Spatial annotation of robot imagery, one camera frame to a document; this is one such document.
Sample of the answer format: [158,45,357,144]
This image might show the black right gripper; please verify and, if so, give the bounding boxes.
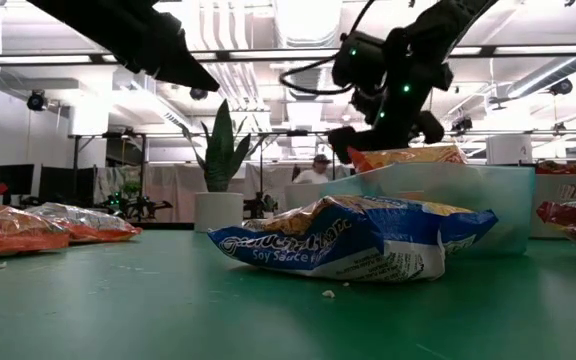
[327,74,447,165]

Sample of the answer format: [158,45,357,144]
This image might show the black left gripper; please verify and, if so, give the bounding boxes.
[95,0,221,93]

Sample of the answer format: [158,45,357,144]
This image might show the orange Maruchan noodle pack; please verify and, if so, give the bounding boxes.
[0,200,72,262]
[26,202,144,245]
[346,144,469,174]

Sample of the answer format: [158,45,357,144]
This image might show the blue Maruchan noodle pack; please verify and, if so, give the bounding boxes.
[207,193,499,283]

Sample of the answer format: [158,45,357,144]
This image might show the person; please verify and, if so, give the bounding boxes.
[292,153,333,185]

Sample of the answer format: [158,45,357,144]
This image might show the white cylinder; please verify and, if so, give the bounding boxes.
[485,134,534,166]

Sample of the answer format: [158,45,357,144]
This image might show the white background curtain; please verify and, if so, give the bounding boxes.
[92,162,299,224]

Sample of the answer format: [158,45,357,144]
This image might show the white plastic bin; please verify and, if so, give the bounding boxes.
[283,179,354,214]

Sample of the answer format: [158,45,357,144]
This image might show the small background plant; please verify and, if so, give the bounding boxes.
[120,179,142,199]

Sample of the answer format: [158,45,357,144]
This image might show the teal translucent plastic bin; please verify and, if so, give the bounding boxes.
[337,162,537,257]

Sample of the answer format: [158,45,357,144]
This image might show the green plant in white pot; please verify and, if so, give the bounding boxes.
[180,98,269,234]

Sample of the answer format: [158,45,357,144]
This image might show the black background monitor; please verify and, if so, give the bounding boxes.
[0,163,37,199]
[37,164,98,204]

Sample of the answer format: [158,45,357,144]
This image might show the green table mat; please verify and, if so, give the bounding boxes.
[0,227,576,360]

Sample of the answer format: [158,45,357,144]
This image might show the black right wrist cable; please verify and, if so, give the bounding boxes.
[278,0,377,97]

